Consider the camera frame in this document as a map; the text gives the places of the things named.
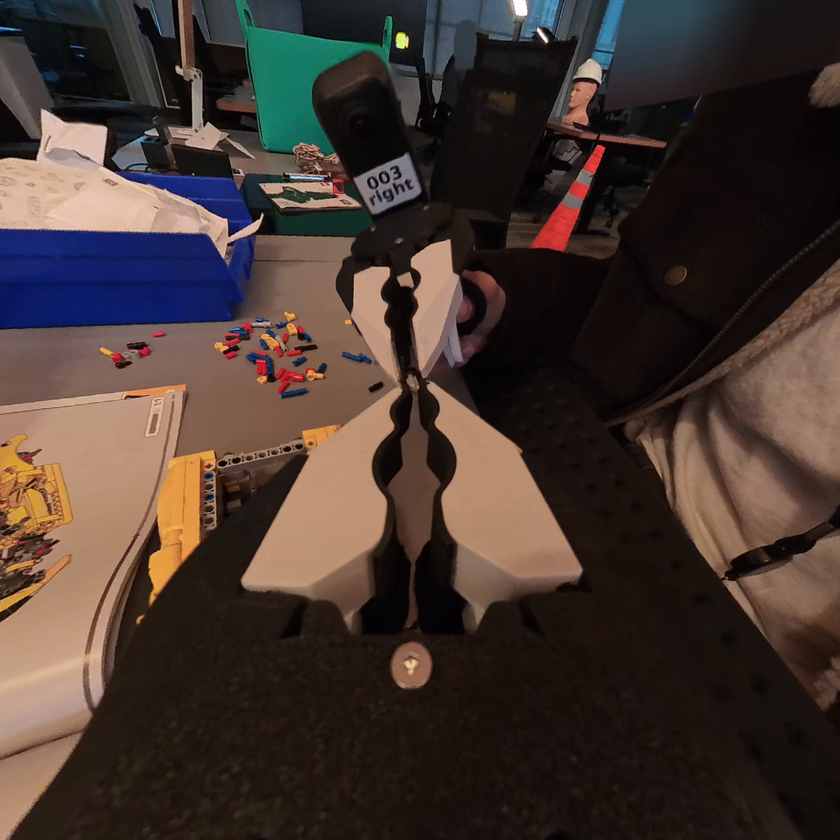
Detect rope bundle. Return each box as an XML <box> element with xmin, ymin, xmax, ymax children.
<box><xmin>292</xmin><ymin>142</ymin><xmax>339</xmax><ymax>173</ymax></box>

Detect person's pale trousers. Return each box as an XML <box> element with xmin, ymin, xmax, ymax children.
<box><xmin>623</xmin><ymin>262</ymin><xmax>840</xmax><ymax>710</ymax></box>

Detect brown table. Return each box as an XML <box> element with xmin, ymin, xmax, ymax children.
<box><xmin>545</xmin><ymin>118</ymin><xmax>667</xmax><ymax>237</ymax></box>

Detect black lanyard strap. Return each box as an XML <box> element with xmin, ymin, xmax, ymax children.
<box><xmin>722</xmin><ymin>512</ymin><xmax>840</xmax><ymax>581</ymax></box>

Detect person's dark jacket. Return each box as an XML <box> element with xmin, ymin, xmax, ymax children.
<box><xmin>571</xmin><ymin>66</ymin><xmax>840</xmax><ymax>427</ymax></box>

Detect mannequin head white helmet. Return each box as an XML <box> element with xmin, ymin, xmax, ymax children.
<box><xmin>563</xmin><ymin>58</ymin><xmax>605</xmax><ymax>129</ymax></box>

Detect pile of small coloured pins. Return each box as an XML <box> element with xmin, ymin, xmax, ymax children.
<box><xmin>213</xmin><ymin>311</ymin><xmax>395</xmax><ymax>401</ymax></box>

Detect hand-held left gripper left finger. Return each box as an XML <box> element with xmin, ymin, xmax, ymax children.
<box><xmin>241</xmin><ymin>387</ymin><xmax>412</xmax><ymax>634</ymax></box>

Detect white dotted sheet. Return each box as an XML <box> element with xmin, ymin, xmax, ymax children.
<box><xmin>0</xmin><ymin>110</ymin><xmax>263</xmax><ymax>263</ymax></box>

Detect yellow brick car model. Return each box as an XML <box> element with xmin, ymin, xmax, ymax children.
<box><xmin>136</xmin><ymin>423</ymin><xmax>343</xmax><ymax>624</ymax></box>

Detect black box device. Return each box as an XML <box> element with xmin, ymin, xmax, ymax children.
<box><xmin>141</xmin><ymin>141</ymin><xmax>236</xmax><ymax>179</ymax></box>

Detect white jointed stand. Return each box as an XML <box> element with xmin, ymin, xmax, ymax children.
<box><xmin>174</xmin><ymin>0</ymin><xmax>256</xmax><ymax>160</ymax></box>

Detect cluster of tiny coloured pieces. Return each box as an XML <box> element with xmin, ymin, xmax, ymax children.
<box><xmin>98</xmin><ymin>330</ymin><xmax>166</xmax><ymax>370</ymax></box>

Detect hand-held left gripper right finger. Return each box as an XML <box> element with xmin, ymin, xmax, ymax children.
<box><xmin>413</xmin><ymin>379</ymin><xmax>584</xmax><ymax>634</ymax></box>

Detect green printed board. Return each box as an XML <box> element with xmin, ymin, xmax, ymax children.
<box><xmin>258</xmin><ymin>178</ymin><xmax>363</xmax><ymax>216</ymax></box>

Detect instruction booklet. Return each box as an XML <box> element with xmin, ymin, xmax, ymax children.
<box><xmin>0</xmin><ymin>386</ymin><xmax>188</xmax><ymax>759</ymax></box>

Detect blue storage bin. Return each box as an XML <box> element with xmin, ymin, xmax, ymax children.
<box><xmin>0</xmin><ymin>172</ymin><xmax>257</xmax><ymax>329</ymax></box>

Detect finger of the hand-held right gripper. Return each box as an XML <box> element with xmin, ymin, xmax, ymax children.
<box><xmin>407</xmin><ymin>238</ymin><xmax>465</xmax><ymax>382</ymax></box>
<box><xmin>350</xmin><ymin>262</ymin><xmax>404</xmax><ymax>385</ymax></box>

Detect orange traffic cone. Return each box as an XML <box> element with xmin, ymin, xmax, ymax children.
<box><xmin>530</xmin><ymin>143</ymin><xmax>606</xmax><ymax>252</ymax></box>

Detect grey desk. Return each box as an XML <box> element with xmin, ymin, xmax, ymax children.
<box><xmin>0</xmin><ymin>233</ymin><xmax>480</xmax><ymax>775</ymax></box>

